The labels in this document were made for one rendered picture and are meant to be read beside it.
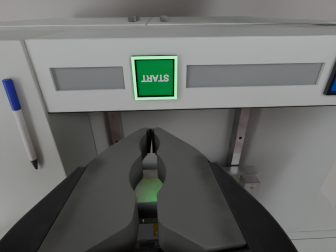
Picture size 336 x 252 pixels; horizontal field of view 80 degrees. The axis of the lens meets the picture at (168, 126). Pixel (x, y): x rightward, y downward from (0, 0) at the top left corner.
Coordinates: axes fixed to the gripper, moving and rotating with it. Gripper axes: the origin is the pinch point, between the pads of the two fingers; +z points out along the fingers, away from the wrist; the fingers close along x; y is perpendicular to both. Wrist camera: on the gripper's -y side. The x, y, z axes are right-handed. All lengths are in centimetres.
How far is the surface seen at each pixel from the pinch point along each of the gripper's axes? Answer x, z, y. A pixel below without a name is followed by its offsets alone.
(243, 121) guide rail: 18.1, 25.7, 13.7
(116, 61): -4.6, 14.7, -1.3
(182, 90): 3.7, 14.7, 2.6
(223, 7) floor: 36, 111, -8
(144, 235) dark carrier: -4.4, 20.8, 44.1
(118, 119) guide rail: -7.9, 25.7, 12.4
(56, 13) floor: -52, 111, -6
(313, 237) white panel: 50, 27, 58
